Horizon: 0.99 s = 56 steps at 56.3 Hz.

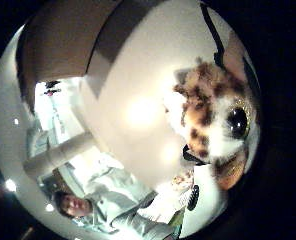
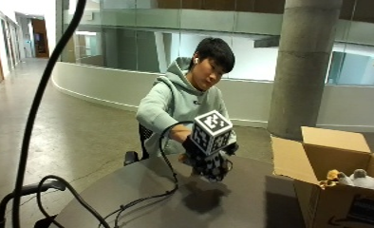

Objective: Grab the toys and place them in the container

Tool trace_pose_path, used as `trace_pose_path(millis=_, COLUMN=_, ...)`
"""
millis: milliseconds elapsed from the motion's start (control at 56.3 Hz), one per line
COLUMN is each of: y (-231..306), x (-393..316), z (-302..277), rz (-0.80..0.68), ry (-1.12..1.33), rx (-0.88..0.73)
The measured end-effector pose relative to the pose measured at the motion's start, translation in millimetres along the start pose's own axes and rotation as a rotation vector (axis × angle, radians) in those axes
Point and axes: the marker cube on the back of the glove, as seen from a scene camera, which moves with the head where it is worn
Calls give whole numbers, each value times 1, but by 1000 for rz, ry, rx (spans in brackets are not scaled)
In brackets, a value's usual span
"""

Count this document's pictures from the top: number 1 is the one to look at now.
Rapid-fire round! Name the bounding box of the black ribbed object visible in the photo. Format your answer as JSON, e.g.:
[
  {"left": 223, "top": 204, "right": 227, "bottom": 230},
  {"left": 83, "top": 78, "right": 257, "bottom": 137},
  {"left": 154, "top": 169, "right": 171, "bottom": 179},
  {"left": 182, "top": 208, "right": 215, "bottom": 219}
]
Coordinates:
[{"left": 186, "top": 184, "right": 200, "bottom": 212}]

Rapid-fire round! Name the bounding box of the spotted big-eyed soft toy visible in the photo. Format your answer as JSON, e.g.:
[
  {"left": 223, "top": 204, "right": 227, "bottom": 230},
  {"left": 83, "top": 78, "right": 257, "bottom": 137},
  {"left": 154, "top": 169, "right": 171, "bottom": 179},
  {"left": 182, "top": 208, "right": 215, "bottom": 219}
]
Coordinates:
[{"left": 163, "top": 30, "right": 260, "bottom": 192}]

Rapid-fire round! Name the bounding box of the black cable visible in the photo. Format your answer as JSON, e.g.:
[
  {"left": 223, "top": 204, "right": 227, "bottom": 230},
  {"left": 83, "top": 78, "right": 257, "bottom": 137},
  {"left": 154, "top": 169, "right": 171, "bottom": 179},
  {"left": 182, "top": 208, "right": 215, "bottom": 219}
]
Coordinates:
[{"left": 199, "top": 1, "right": 226, "bottom": 68}]

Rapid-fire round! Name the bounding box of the the person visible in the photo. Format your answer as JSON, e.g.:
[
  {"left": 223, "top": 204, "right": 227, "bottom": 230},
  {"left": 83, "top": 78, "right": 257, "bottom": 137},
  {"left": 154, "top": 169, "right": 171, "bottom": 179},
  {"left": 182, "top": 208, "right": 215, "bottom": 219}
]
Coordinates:
[{"left": 52, "top": 159, "right": 189, "bottom": 240}]

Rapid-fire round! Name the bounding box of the white round pillar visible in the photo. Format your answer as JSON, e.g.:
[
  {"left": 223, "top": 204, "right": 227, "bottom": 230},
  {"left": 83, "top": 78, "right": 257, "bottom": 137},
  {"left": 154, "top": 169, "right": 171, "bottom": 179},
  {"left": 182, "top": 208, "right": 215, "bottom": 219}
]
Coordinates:
[{"left": 23, "top": 131, "right": 96, "bottom": 178}]

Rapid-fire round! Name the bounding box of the brown cardboard box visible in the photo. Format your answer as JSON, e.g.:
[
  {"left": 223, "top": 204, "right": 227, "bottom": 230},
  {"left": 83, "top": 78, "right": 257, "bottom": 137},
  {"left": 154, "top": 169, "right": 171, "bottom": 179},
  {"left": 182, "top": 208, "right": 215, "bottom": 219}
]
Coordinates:
[{"left": 15, "top": 0, "right": 122, "bottom": 114}]

